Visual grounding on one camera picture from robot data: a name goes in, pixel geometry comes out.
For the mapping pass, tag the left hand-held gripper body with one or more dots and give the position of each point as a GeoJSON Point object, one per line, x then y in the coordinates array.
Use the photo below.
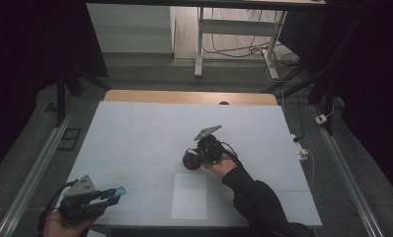
{"type": "Point", "coordinates": [77, 197]}

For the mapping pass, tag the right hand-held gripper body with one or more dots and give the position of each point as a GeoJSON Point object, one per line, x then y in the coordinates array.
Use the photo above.
{"type": "Point", "coordinates": [211, 148]}

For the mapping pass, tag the round red ink pad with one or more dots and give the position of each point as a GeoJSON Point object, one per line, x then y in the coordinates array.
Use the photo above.
{"type": "Point", "coordinates": [192, 162]}

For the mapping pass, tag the clear blue stamp cap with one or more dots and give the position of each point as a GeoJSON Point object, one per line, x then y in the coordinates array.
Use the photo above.
{"type": "Point", "coordinates": [120, 191]}

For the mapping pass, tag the person's right hand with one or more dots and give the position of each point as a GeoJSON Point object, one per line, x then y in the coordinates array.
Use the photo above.
{"type": "Point", "coordinates": [222, 166]}

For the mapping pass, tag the person's left hand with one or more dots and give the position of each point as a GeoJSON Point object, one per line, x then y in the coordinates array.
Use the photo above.
{"type": "Point", "coordinates": [62, 227]}

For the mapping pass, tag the white paper sheet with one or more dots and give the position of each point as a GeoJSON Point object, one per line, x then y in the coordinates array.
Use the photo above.
{"type": "Point", "coordinates": [189, 196]}

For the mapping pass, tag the white table cover board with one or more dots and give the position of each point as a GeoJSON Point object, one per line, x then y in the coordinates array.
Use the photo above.
{"type": "Point", "coordinates": [145, 138]}

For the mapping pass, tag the white power strip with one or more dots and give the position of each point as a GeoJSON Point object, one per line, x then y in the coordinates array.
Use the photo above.
{"type": "Point", "coordinates": [299, 148]}

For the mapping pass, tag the black metal stand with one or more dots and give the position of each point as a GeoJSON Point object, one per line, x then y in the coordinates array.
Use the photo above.
{"type": "Point", "coordinates": [323, 89]}
{"type": "Point", "coordinates": [61, 98]}

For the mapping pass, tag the small white adapter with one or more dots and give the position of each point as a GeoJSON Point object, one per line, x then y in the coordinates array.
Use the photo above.
{"type": "Point", "coordinates": [321, 119]}

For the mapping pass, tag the white cabinet panel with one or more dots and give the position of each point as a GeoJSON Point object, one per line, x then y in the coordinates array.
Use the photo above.
{"type": "Point", "coordinates": [128, 28]}

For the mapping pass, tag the aluminium floor rail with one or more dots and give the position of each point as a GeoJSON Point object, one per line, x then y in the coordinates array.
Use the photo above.
{"type": "Point", "coordinates": [346, 179]}
{"type": "Point", "coordinates": [30, 179]}

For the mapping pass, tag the white desk frame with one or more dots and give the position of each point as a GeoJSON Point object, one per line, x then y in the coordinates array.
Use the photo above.
{"type": "Point", "coordinates": [237, 28]}

